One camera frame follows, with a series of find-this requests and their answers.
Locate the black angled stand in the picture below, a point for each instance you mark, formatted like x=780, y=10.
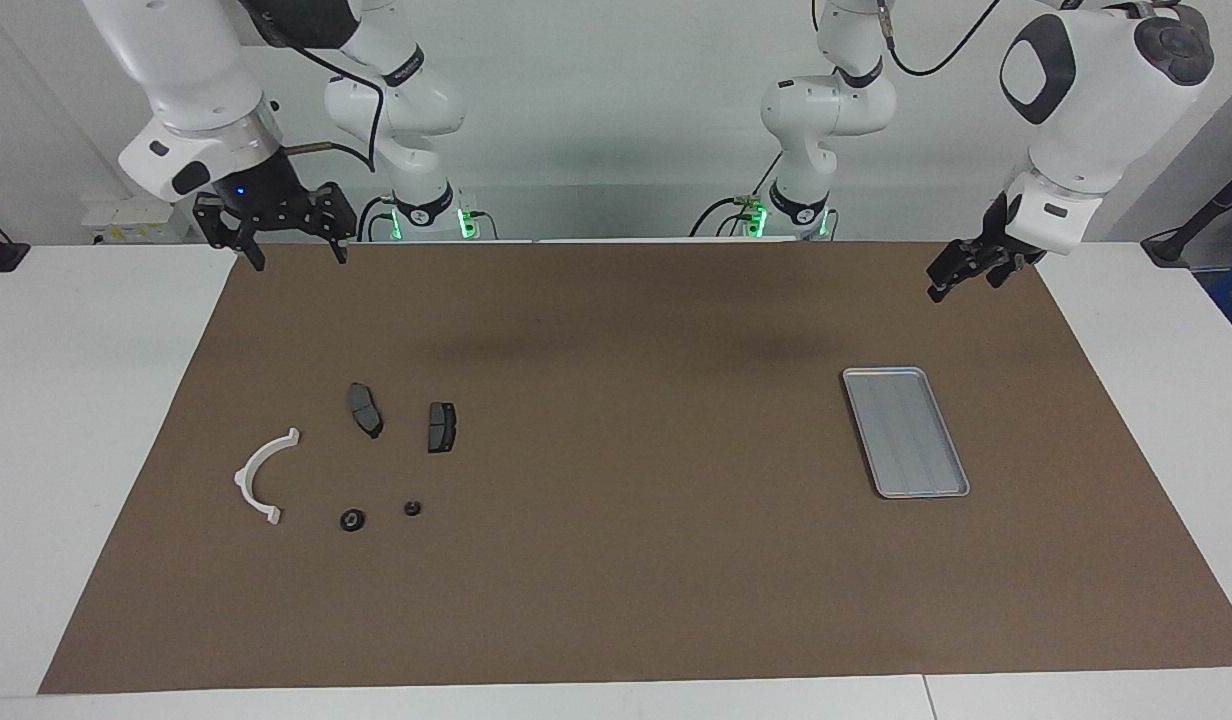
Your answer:
x=1171, y=245

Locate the brown table mat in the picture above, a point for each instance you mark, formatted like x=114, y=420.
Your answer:
x=616, y=600

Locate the black clamp stand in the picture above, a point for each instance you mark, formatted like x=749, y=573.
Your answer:
x=1, y=255

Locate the silver metal tray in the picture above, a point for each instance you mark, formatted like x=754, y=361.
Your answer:
x=911, y=440

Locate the dark rectangular brake pad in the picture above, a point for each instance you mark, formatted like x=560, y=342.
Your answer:
x=441, y=428

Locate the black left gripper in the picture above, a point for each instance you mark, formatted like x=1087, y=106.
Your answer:
x=1011, y=245

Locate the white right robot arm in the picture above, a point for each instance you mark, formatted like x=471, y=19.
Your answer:
x=186, y=70

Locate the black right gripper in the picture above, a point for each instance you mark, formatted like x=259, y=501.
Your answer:
x=266, y=205

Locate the large black bearing gear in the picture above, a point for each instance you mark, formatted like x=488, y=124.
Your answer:
x=353, y=520

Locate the white box with labels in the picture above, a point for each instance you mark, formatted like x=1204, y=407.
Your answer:
x=136, y=215

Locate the white curved plastic bracket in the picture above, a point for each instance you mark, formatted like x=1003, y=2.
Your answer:
x=246, y=476

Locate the dark curved brake pad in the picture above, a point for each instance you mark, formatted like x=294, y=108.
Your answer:
x=364, y=408

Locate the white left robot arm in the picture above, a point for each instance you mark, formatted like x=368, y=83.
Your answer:
x=1096, y=110

